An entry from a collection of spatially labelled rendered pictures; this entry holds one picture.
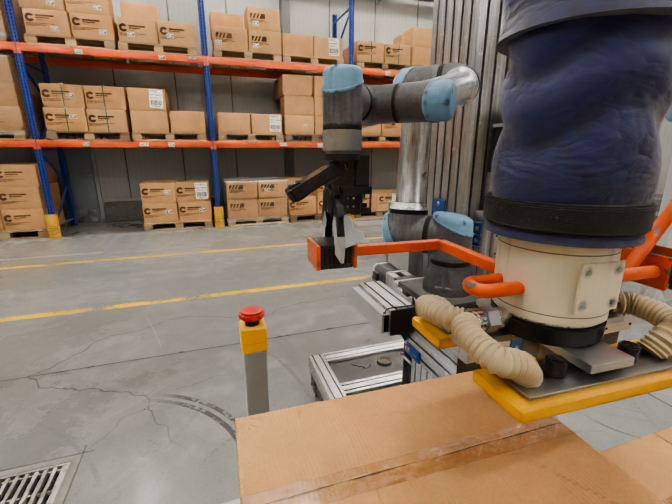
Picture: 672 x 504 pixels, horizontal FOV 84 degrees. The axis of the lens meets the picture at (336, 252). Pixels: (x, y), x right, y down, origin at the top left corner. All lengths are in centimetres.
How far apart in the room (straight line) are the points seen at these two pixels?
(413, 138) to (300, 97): 670
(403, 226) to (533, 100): 63
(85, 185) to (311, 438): 855
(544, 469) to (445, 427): 16
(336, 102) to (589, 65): 38
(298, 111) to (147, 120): 269
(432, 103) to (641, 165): 34
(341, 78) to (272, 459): 67
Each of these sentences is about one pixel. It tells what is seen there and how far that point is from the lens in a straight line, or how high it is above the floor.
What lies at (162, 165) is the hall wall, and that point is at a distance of 884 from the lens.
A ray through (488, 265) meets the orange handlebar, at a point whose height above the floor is 125.
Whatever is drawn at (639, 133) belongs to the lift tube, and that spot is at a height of 147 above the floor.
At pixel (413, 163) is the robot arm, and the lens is 114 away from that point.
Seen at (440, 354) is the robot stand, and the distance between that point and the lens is 117.
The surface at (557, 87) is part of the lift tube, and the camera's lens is 58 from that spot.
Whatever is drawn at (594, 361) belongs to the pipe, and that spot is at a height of 117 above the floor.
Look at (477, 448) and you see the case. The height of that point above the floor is 95.
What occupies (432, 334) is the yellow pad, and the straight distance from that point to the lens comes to 69.
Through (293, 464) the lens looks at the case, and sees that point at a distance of 71.
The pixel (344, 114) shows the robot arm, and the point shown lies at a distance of 71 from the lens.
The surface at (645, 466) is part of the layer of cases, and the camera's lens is 157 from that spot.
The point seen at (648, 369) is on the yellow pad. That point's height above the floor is 114.
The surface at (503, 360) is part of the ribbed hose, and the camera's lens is 54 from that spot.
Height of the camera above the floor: 145
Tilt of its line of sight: 15 degrees down
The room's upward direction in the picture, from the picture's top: straight up
